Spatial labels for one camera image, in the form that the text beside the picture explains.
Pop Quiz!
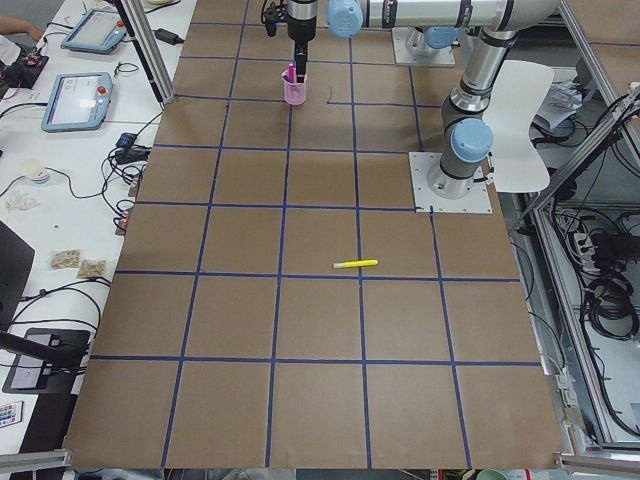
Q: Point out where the remote control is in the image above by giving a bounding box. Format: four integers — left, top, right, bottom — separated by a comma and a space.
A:
0, 400, 24, 428

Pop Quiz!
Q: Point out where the white chair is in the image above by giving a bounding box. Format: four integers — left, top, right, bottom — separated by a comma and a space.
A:
483, 60, 554, 193

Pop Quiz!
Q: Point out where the black monitor stand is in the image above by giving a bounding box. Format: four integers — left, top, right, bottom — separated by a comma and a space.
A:
1, 328, 90, 394

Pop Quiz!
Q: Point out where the yellow highlighter pen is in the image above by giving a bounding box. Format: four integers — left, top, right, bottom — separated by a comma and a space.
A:
332, 259, 379, 269

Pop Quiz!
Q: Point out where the white paper cup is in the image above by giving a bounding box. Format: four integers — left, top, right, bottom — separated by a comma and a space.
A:
21, 159, 50, 185

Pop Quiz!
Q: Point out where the black power adapter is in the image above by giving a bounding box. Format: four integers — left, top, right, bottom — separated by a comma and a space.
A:
153, 28, 184, 45

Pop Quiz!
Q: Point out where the blue teach pendant near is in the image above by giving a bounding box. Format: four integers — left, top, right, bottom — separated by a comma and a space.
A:
41, 72, 113, 133

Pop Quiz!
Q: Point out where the blue teach pendant far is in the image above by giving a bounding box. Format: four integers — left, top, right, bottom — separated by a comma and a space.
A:
61, 9, 127, 55

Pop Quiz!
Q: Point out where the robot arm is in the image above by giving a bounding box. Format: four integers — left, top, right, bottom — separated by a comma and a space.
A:
326, 0, 559, 200

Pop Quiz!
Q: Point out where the pink marker pen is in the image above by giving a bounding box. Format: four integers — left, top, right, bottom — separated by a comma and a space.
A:
285, 63, 297, 84

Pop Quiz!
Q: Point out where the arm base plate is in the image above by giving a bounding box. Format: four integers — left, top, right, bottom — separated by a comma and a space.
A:
392, 26, 458, 67
409, 152, 492, 214

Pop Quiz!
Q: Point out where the aluminium frame post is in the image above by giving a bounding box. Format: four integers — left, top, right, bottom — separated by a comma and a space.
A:
114, 0, 175, 105

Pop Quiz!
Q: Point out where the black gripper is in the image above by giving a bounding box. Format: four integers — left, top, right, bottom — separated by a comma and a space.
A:
285, 0, 317, 83

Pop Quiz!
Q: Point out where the blue teach pendant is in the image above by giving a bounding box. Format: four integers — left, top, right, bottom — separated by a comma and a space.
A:
41, 72, 113, 133
61, 9, 127, 55

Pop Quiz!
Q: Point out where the pink mesh cup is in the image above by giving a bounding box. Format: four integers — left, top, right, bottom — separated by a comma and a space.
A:
282, 75, 307, 106

